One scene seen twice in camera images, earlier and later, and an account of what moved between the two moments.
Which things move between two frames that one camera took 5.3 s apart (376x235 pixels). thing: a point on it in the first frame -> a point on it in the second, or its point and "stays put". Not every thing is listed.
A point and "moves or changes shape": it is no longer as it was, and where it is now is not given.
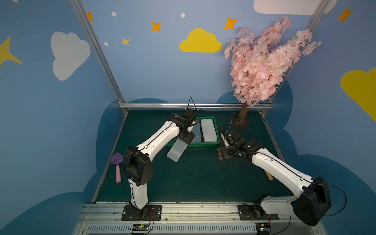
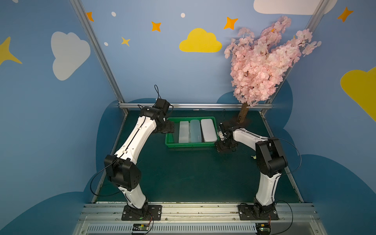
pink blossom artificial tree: x=258 y=64 stays put
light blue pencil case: x=197 y=132 stays put
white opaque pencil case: x=209 y=130 stays put
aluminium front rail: x=105 y=219 stays put
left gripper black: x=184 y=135 -> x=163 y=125
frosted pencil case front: x=177 y=150 moves or changes shape
